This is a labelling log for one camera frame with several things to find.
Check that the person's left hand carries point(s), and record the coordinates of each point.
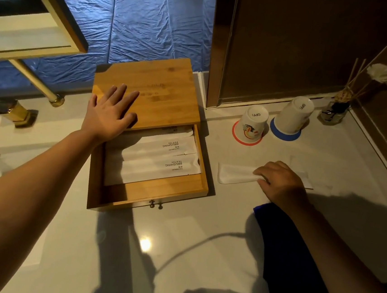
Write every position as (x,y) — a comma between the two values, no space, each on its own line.
(106,119)

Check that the person's right hand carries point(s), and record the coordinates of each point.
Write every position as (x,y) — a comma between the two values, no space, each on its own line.
(283,185)

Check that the person's right fingers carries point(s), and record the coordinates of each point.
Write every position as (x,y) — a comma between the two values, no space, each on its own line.
(269,170)

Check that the person's left thumb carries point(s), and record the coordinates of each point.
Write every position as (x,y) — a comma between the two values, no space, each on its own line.
(130,120)

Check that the person's left middle finger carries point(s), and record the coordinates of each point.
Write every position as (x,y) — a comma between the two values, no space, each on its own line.
(118,95)

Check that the person's left little finger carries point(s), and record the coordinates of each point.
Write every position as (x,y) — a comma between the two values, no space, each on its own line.
(92,103)

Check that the plain white packet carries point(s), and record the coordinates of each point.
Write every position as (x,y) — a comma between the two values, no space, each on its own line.
(235,174)

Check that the bamboo box lid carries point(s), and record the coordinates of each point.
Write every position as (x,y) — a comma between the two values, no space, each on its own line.
(164,94)

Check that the person's left forearm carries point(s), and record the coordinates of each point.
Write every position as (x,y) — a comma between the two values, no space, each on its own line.
(21,196)

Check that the person's right forearm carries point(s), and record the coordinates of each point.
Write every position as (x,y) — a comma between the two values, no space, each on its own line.
(345,268)

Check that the white toothbrush packet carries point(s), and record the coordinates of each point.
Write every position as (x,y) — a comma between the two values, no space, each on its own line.
(160,132)
(152,147)
(143,172)

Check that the blue coaster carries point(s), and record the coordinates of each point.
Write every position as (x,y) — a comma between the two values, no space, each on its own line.
(283,136)

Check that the white paper cup colourful print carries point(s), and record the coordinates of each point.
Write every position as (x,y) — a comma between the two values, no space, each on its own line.
(252,121)

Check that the gold metal stand leg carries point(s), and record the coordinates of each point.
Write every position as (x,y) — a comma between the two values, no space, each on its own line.
(35,83)

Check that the plain white paper cup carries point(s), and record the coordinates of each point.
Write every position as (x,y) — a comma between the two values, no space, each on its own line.
(293,115)

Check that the bamboo box base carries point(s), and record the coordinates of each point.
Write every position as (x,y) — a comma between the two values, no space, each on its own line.
(162,189)

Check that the gold faucet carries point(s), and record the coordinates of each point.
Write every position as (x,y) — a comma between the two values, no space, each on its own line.
(11,111)

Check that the glass diffuser bottle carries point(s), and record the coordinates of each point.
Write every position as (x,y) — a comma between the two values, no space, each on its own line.
(333,113)

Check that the small metal box knob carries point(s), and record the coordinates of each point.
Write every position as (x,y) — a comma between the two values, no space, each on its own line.
(155,204)

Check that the gold framed vanity shelf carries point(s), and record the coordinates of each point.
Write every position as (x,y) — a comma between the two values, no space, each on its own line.
(26,36)

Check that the person's dark blue clothing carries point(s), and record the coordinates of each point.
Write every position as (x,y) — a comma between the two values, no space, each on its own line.
(288,263)

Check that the bundle of diffuser reeds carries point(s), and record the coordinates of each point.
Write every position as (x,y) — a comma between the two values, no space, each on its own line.
(351,81)

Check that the white diffuser flower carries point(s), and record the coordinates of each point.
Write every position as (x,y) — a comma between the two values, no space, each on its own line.
(382,72)

